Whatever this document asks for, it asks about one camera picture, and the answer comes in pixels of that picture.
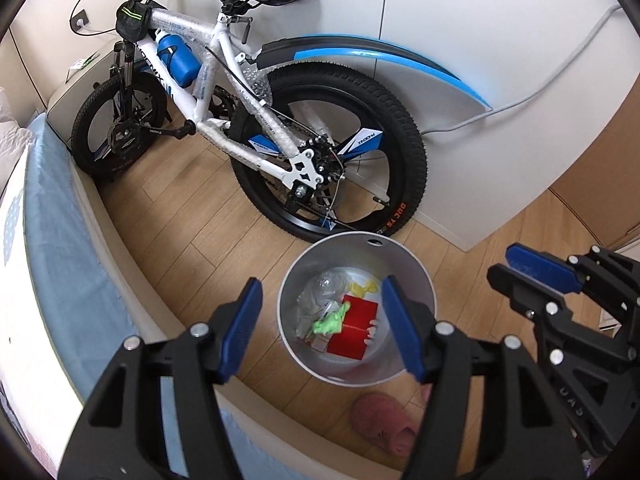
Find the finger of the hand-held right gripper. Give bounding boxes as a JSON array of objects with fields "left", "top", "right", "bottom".
[
  {"left": 505, "top": 243, "right": 640, "bottom": 318},
  {"left": 487, "top": 263, "right": 628, "bottom": 363}
]

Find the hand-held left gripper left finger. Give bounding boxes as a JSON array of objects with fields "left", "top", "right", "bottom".
[{"left": 62, "top": 277, "right": 264, "bottom": 480}]

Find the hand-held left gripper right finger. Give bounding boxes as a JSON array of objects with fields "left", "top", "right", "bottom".
[{"left": 381, "top": 276, "right": 586, "bottom": 480}]

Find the red box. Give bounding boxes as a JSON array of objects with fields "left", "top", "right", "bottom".
[{"left": 327, "top": 296, "right": 379, "bottom": 361}]

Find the yellow snack wrapper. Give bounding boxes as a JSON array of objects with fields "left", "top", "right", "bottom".
[{"left": 348, "top": 280, "right": 383, "bottom": 298}]

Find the green wrapper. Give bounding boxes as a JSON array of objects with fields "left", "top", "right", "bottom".
[{"left": 312, "top": 304, "right": 351, "bottom": 337}]

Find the clear plastic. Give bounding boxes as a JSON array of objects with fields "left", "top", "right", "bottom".
[{"left": 297, "top": 270, "right": 351, "bottom": 341}]

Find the grey round waste bin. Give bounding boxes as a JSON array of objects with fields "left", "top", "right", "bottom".
[{"left": 277, "top": 231, "right": 437, "bottom": 380}]

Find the brown wooden door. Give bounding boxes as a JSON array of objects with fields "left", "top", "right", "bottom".
[{"left": 547, "top": 75, "right": 640, "bottom": 251}]

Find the blue mattress sheet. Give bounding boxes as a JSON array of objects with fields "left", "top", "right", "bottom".
[{"left": 22, "top": 115, "right": 236, "bottom": 480}]

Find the white blue bicycle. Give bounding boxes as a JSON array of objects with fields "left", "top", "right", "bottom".
[{"left": 70, "top": 0, "right": 493, "bottom": 241}]

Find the white wardrobe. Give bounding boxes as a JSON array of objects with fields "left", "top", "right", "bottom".
[{"left": 300, "top": 0, "right": 640, "bottom": 253}]

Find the grey nightstand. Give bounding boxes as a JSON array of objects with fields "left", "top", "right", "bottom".
[{"left": 47, "top": 40, "right": 126, "bottom": 126}]

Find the blue water bottle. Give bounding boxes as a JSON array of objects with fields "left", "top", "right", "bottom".
[{"left": 155, "top": 30, "right": 201, "bottom": 88}]

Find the white green packet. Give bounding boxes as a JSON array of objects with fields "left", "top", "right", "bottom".
[{"left": 67, "top": 52, "right": 98, "bottom": 81}]

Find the pale grey duvet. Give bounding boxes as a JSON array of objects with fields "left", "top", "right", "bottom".
[{"left": 0, "top": 85, "right": 33, "bottom": 156}]

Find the grey corrugated hose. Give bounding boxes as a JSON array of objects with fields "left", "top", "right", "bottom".
[{"left": 422, "top": 4, "right": 623, "bottom": 136}]

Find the black bicycle frame bag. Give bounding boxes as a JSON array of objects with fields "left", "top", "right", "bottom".
[{"left": 115, "top": 1, "right": 168, "bottom": 41}]

